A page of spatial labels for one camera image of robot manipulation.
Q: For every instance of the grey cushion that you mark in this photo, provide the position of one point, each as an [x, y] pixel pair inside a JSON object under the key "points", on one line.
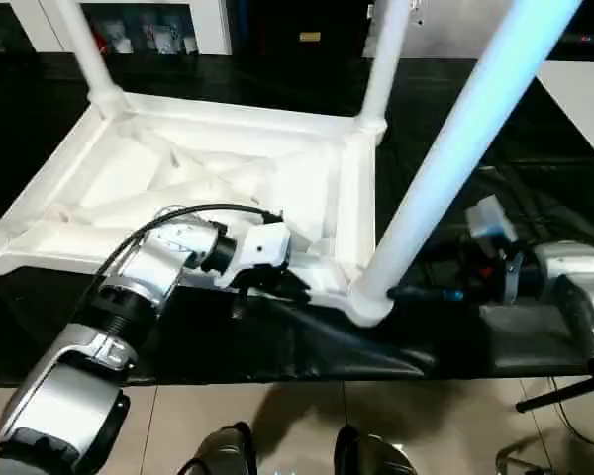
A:
{"points": [[445, 34]]}

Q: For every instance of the white plastic table top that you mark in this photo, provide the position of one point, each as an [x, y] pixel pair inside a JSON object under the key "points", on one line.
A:
{"points": [[128, 163]]}

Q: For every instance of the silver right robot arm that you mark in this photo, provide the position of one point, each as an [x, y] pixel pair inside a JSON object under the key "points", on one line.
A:
{"points": [[574, 277]]}

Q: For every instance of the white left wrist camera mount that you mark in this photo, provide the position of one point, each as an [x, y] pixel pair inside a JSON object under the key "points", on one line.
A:
{"points": [[262, 247]]}

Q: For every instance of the white flat board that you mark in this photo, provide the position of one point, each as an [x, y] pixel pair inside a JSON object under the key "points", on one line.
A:
{"points": [[584, 104]]}

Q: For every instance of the black bar with red mark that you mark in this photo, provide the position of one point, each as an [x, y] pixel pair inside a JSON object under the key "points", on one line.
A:
{"points": [[589, 39]]}

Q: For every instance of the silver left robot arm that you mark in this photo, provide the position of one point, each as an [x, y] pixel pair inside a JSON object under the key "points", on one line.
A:
{"points": [[148, 267]]}

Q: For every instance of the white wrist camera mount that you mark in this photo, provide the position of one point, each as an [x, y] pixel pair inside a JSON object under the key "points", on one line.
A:
{"points": [[262, 247], [490, 218]]}

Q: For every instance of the black box with gold label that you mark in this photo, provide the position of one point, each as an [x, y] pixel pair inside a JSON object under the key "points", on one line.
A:
{"points": [[287, 20]]}

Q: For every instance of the dark right robot foot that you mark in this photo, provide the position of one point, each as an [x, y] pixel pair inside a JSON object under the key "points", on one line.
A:
{"points": [[371, 455]]}

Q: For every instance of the white glass-door cabinet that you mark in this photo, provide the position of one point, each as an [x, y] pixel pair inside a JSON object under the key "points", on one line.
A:
{"points": [[208, 25]]}

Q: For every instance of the black stand leg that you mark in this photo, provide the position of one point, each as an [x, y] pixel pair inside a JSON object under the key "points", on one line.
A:
{"points": [[559, 396]]}

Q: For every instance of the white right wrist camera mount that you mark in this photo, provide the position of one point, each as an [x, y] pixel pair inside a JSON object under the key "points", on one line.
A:
{"points": [[490, 218]]}

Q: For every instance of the black work mat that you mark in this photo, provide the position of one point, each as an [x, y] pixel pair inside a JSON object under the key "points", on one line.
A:
{"points": [[524, 148]]}

